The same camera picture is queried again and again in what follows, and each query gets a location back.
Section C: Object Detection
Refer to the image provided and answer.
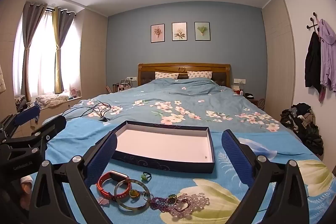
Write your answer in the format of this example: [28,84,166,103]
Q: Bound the purple jacket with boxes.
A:
[316,19,336,102]

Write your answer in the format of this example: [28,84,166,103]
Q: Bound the framed green plant picture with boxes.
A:
[194,22,211,41]

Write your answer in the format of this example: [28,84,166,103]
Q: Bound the bedside clutter of bottles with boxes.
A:
[106,77,137,94]

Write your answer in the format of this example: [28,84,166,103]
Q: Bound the blue blossom print duvet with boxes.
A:
[42,78,290,135]

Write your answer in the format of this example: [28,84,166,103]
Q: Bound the black jacket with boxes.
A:
[304,31,322,94]

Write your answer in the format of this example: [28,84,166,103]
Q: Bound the black wall coat rack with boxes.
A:
[306,12,320,33]

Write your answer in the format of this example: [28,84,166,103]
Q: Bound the crumpled light bedding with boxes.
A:
[35,94,69,109]

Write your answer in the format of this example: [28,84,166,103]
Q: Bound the wooden headboard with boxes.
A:
[138,63,231,88]

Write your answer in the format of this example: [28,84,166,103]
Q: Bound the purple bead bracelet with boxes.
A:
[149,196,191,212]

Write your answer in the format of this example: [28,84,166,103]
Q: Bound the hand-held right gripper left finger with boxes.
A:
[28,132,118,224]

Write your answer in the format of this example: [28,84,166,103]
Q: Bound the translucent green bangle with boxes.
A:
[114,179,151,212]

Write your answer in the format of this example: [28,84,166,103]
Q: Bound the beige wardrobe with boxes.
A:
[79,7,109,98]
[261,0,296,130]

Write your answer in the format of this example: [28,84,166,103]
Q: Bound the blue large flower blanket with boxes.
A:
[25,118,336,224]

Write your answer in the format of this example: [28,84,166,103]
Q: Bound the person's left hand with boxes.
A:
[20,176,34,210]

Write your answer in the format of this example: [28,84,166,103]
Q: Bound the framed pink flower picture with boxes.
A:
[151,24,165,43]

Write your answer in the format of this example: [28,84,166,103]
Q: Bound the dotted white pillow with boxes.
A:
[187,71,213,79]
[155,72,179,80]

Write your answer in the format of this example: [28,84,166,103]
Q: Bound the pile of dark clothes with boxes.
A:
[280,103,324,156]

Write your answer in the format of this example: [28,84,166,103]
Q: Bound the dark blue shallow box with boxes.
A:
[109,120,216,174]

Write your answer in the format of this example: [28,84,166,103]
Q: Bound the orange band smart watch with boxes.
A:
[97,170,131,201]

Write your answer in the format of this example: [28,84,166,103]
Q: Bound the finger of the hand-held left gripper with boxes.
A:
[0,105,41,146]
[8,115,67,159]

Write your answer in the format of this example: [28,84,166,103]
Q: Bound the framed white flower picture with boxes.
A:
[172,22,187,41]

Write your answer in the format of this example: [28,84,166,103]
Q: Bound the clear crystal bead bracelet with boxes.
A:
[169,193,210,216]

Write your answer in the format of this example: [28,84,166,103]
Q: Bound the wooden nightstand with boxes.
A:
[244,93,265,109]

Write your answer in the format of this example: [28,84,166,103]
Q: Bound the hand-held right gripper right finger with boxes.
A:
[221,130,310,224]

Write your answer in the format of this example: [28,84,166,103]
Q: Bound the yellow and grey curtain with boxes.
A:
[52,7,76,94]

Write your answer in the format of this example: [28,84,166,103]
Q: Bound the black cables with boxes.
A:
[63,102,113,123]

